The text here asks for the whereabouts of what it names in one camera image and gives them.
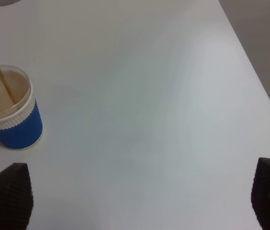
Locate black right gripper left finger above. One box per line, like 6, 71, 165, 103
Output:
0, 163, 34, 230

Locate blue white sleeved cup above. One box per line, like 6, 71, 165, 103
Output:
0, 65, 43, 150

